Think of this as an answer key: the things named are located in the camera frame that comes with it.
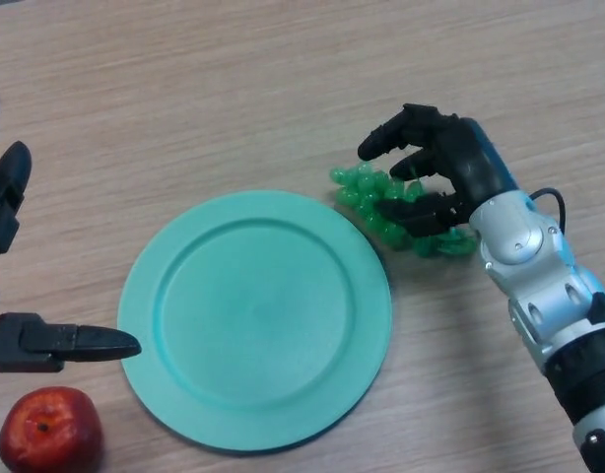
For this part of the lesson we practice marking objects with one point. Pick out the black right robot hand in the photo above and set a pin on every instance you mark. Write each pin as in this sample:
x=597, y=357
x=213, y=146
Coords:
x=470, y=157

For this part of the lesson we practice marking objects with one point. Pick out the green round plate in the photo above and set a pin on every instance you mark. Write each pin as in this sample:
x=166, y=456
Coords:
x=255, y=320

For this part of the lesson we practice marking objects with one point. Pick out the red apple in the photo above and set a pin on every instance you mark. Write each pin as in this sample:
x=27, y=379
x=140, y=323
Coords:
x=51, y=433

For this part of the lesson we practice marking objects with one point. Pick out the green grape bunch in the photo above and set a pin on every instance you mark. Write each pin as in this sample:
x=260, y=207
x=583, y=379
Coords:
x=361, y=192

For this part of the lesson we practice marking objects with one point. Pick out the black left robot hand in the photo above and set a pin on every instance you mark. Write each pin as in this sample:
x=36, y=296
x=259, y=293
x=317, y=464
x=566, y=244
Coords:
x=7, y=197

